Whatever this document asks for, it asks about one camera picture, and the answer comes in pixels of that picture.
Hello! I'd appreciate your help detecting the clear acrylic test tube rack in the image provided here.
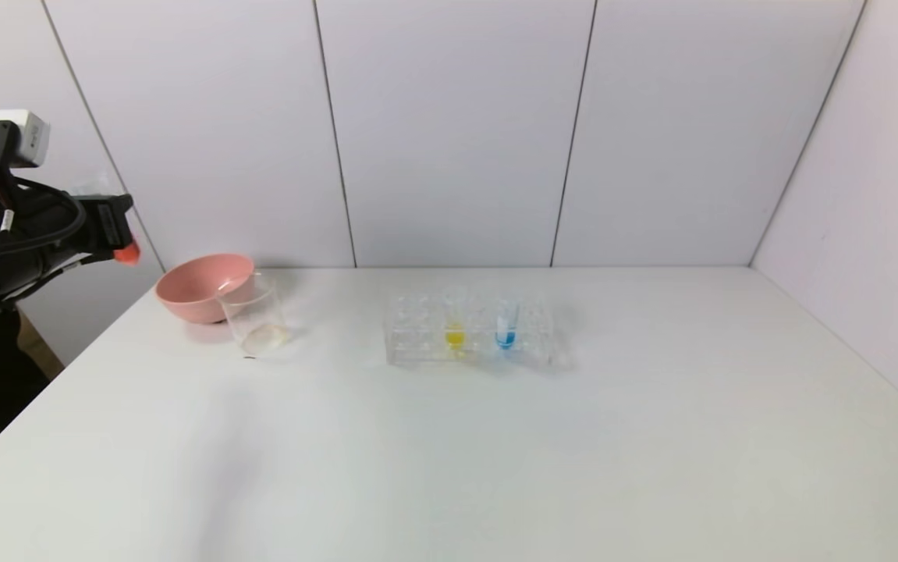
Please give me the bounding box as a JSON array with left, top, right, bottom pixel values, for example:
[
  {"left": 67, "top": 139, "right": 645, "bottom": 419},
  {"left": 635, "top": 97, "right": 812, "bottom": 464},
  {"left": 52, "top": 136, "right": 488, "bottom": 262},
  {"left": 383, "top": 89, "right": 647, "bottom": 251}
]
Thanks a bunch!
[{"left": 384, "top": 289, "right": 558, "bottom": 367}]

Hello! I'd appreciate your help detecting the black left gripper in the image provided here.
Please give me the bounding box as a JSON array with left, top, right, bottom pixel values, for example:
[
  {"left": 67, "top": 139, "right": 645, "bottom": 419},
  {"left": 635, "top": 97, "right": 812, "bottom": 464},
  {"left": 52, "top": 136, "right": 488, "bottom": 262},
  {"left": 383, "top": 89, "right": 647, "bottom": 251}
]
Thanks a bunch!
[{"left": 16, "top": 193, "right": 142, "bottom": 267}]

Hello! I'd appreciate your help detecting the test tube with red pigment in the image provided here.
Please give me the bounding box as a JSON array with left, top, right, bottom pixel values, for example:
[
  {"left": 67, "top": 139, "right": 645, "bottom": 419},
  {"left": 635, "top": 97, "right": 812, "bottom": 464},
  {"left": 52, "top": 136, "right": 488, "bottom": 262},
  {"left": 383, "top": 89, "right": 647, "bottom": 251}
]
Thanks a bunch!
[{"left": 70, "top": 176, "right": 142, "bottom": 266}]

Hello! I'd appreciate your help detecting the clear glass beaker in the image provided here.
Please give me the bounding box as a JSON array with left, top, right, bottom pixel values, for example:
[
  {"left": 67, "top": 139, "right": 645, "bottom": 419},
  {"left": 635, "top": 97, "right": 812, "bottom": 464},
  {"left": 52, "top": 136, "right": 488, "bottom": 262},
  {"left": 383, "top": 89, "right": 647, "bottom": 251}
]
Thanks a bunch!
[{"left": 217, "top": 273, "right": 294, "bottom": 360}]

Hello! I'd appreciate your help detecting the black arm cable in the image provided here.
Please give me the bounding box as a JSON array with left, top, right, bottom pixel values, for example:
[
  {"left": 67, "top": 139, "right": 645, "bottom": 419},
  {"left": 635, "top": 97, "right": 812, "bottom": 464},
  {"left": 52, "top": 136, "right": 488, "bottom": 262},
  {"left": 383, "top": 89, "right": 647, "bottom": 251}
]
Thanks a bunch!
[{"left": 0, "top": 176, "right": 88, "bottom": 263}]

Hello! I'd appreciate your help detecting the test tube with blue pigment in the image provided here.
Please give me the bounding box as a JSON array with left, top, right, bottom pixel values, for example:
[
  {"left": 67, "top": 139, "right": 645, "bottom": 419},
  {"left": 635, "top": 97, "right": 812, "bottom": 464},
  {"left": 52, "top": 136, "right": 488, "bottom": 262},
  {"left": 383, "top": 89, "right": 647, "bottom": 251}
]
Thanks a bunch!
[{"left": 495, "top": 293, "right": 518, "bottom": 350}]

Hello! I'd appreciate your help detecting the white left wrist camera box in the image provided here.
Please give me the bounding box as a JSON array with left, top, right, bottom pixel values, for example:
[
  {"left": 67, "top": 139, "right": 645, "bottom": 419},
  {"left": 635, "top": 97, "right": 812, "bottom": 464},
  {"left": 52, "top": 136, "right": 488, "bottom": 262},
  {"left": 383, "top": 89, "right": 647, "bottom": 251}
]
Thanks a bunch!
[{"left": 0, "top": 109, "right": 51, "bottom": 169}]

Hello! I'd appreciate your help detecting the pink bowl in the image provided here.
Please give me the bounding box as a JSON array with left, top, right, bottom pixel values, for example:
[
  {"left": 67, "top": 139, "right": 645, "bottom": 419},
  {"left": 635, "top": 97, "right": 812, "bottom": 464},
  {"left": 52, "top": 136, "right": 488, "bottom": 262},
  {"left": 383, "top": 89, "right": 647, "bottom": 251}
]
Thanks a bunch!
[{"left": 155, "top": 253, "right": 256, "bottom": 325}]

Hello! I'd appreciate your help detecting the test tube with yellow pigment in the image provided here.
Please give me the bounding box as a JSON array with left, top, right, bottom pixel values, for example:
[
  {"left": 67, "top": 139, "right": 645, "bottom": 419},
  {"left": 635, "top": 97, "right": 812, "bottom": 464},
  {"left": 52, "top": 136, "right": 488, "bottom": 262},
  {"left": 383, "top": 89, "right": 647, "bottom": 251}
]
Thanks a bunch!
[{"left": 443, "top": 285, "right": 467, "bottom": 354}]

